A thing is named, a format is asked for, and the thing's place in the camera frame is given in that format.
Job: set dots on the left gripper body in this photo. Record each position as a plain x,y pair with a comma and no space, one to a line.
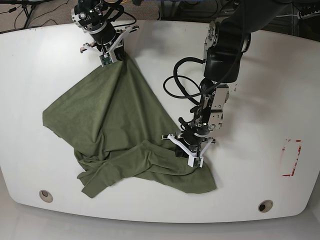
192,144

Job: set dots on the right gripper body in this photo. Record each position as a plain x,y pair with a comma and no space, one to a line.
109,40

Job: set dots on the olive green t-shirt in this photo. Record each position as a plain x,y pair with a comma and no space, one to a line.
115,123

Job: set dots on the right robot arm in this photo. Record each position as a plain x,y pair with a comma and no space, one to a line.
96,18

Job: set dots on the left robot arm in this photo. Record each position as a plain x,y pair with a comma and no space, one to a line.
224,46

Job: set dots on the black tripod stand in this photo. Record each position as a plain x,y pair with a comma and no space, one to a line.
27,7

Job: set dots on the red tape rectangle marking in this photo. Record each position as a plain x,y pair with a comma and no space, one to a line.
289,157

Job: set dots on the white power strip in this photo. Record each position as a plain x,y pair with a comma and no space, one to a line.
309,12

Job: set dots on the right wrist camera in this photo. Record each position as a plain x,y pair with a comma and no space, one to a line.
105,59

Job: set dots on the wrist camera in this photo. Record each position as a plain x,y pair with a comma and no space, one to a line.
105,59
195,161

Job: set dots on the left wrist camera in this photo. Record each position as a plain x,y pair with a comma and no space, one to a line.
195,161

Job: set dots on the right table cable grommet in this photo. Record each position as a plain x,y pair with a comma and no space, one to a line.
265,206

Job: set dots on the table cable grommet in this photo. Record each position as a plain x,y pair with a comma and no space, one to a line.
45,196
265,206

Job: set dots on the left table cable grommet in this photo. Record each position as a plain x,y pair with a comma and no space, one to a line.
45,196

